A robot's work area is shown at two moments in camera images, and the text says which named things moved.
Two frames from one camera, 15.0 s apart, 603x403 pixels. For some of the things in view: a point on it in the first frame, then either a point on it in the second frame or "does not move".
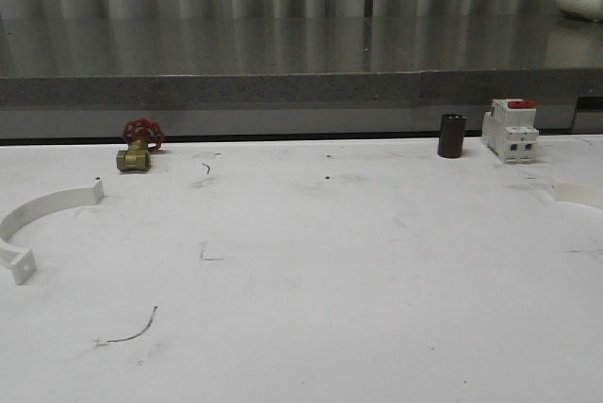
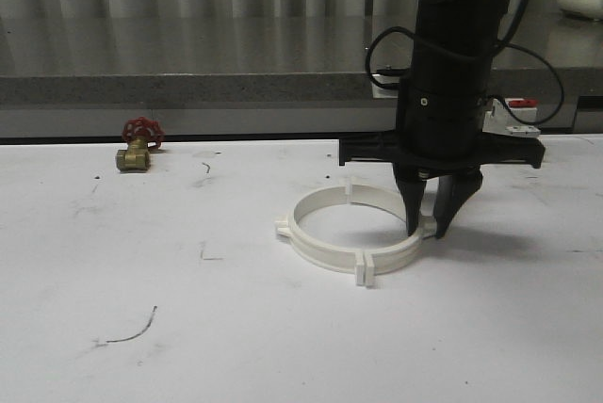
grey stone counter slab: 299,61 does not move
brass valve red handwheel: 144,137 does not move
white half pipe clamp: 569,192 → 398,254
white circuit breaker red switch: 509,129 does not move
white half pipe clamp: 21,260 → 323,255
